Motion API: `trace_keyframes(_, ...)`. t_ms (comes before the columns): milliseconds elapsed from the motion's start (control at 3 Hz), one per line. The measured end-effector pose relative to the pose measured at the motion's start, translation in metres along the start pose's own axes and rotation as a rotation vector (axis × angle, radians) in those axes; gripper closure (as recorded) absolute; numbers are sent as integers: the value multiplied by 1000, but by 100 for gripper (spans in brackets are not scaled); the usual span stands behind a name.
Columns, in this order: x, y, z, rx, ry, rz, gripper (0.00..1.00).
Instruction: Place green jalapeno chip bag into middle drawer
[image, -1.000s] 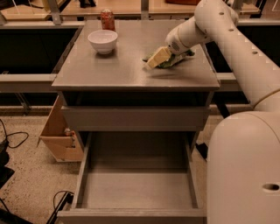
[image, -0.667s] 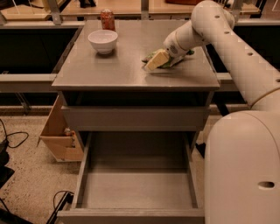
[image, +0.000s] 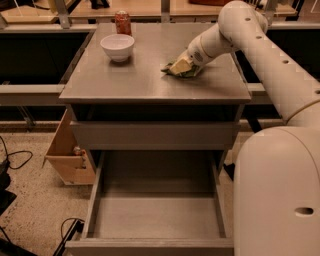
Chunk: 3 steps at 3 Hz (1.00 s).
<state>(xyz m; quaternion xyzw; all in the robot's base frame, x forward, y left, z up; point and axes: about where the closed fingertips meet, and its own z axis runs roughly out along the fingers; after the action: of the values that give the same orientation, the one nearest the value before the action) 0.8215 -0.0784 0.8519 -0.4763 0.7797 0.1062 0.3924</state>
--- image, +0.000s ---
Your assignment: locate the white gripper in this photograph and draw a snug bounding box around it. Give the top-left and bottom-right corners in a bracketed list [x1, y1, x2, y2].
[169, 34, 216, 75]

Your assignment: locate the green jalapeno chip bag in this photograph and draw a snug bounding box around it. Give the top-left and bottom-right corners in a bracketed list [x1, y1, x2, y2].
[161, 62, 202, 78]

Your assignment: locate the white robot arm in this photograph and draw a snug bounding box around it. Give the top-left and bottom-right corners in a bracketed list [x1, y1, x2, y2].
[173, 1, 320, 256]

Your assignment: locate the closed grey top drawer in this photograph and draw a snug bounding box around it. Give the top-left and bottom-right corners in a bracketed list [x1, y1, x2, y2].
[70, 121, 240, 150]

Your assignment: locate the grey drawer cabinet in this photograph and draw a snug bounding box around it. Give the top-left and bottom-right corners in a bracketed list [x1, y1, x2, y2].
[59, 22, 252, 256]

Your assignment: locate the open grey middle drawer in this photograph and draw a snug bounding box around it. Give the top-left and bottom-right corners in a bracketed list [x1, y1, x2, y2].
[65, 149, 236, 256]

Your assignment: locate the white ceramic bowl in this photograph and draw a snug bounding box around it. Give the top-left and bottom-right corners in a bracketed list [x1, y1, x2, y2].
[100, 34, 135, 62]

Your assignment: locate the red soda can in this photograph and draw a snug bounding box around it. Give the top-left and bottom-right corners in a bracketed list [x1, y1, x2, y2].
[115, 10, 132, 36]

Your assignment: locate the black power adapter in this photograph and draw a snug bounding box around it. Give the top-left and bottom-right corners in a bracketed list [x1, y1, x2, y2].
[224, 164, 235, 180]

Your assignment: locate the brown cardboard box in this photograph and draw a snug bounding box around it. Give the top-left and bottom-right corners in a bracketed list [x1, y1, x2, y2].
[45, 110, 95, 185]

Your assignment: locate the grey metal rail right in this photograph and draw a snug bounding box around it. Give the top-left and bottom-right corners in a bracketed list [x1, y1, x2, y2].
[247, 83, 272, 105]

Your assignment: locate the grey metal rail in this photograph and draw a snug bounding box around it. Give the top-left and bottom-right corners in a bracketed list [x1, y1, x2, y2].
[0, 84, 64, 106]
[247, 83, 272, 105]

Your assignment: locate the grey metal rail left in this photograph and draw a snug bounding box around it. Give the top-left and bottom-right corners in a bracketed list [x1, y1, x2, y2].
[0, 84, 64, 106]

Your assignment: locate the black floor cable left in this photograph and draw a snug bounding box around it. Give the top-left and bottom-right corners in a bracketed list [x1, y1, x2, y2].
[0, 135, 34, 171]

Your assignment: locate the black cable bottom left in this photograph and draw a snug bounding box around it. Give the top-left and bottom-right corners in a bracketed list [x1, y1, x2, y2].
[53, 217, 86, 256]

